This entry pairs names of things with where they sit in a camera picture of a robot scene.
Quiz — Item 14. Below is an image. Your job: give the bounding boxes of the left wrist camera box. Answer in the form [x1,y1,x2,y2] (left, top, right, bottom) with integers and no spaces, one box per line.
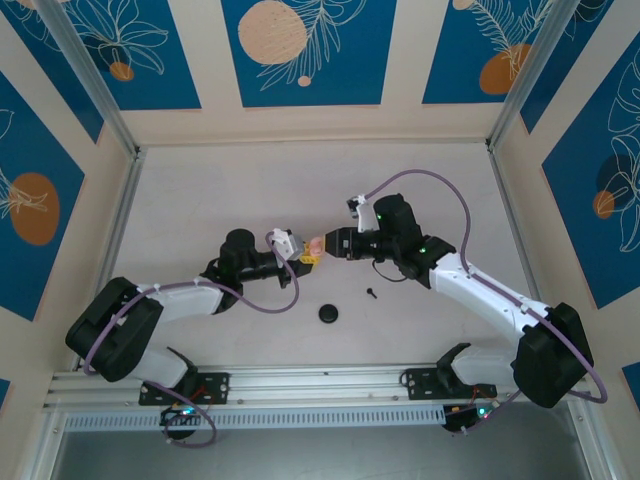
[266,228,307,262]

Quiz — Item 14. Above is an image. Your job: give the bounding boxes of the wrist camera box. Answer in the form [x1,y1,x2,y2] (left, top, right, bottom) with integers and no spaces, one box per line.
[344,193,377,234]
[266,228,307,262]

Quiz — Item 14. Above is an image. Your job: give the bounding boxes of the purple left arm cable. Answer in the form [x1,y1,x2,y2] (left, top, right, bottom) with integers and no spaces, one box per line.
[82,230,302,447]

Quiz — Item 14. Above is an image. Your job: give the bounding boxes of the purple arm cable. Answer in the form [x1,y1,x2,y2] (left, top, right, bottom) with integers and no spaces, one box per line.
[82,230,302,447]
[363,169,609,437]

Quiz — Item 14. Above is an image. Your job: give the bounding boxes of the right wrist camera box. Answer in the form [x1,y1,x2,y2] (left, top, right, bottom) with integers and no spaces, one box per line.
[344,193,377,234]

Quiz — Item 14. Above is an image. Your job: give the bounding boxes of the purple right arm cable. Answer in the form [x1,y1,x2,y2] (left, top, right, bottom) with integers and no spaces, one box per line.
[363,169,609,437]

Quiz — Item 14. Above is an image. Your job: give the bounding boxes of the thin black right gripper cable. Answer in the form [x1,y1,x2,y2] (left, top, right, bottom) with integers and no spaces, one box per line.
[371,257,408,284]

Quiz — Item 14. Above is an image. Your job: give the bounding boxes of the aluminium side rail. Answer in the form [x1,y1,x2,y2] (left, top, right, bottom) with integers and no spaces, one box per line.
[487,142,565,362]
[73,147,147,372]

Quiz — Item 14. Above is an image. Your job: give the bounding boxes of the aluminium mounting rail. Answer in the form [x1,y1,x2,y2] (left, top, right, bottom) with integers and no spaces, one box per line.
[42,360,595,410]

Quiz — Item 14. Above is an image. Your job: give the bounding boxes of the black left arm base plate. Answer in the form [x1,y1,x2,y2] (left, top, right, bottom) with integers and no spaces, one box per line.
[138,372,231,407]

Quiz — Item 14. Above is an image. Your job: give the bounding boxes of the blue floral wall panel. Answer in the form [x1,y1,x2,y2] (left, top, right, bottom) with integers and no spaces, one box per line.
[519,0,640,135]
[47,0,202,112]
[0,72,86,322]
[0,0,105,145]
[221,0,399,108]
[542,44,640,311]
[422,0,554,105]

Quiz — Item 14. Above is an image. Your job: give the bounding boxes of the grey slotted cable duct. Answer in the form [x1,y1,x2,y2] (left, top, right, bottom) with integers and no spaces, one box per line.
[62,405,447,433]

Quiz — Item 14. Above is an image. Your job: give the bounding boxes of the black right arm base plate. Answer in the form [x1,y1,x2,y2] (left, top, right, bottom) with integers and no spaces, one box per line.
[401,367,499,402]

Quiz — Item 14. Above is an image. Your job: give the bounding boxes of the aluminium frame post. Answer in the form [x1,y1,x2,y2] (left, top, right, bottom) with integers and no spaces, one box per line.
[485,0,576,151]
[33,0,146,161]

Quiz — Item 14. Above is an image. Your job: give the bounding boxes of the aluminium frame leg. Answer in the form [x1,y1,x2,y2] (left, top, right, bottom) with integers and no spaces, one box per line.
[19,407,69,480]
[567,399,619,480]

